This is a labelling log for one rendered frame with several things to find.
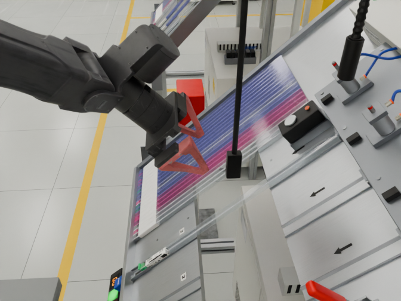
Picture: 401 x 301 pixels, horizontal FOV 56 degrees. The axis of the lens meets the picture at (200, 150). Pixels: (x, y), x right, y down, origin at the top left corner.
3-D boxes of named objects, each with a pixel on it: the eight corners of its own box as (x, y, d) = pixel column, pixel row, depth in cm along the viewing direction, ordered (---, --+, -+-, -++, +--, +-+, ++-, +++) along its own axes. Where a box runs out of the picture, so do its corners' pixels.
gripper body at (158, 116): (182, 96, 62) (148, 67, 59) (184, 132, 54) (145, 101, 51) (156, 119, 65) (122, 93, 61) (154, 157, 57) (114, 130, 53)
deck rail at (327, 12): (151, 180, 113) (136, 169, 110) (151, 176, 115) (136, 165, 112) (362, 14, 87) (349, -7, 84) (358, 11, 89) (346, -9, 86)
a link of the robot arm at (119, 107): (90, 76, 56) (85, 95, 52) (120, 44, 54) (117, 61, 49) (126, 104, 60) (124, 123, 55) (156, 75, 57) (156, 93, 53)
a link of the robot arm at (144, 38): (47, 58, 48) (78, 110, 46) (104, -9, 44) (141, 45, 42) (108, 73, 59) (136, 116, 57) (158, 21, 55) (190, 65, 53)
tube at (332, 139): (142, 272, 80) (139, 270, 80) (143, 266, 81) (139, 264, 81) (351, 132, 62) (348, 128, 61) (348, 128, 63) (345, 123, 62)
